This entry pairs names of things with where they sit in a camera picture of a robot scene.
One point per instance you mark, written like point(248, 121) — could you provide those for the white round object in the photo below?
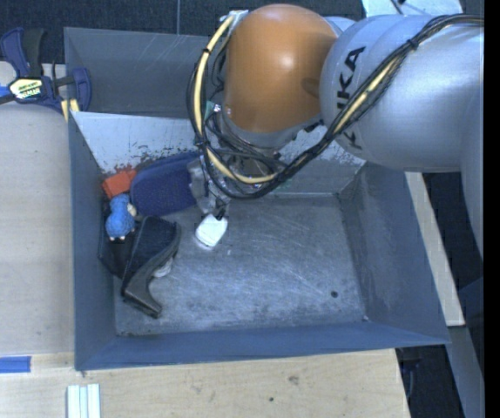
point(164, 270)

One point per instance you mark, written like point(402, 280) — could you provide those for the small white rounded object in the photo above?
point(210, 231)

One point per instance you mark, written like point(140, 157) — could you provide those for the grey metal bin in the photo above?
point(276, 272)

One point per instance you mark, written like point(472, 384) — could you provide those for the orange block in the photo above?
point(117, 184)

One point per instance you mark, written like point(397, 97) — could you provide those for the blue toy animal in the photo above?
point(117, 222)

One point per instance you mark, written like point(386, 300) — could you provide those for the black high-heeled shoe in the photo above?
point(152, 251)

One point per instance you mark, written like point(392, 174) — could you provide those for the black flat object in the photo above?
point(111, 257)

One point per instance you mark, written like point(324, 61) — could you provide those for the blue oval case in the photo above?
point(163, 187)

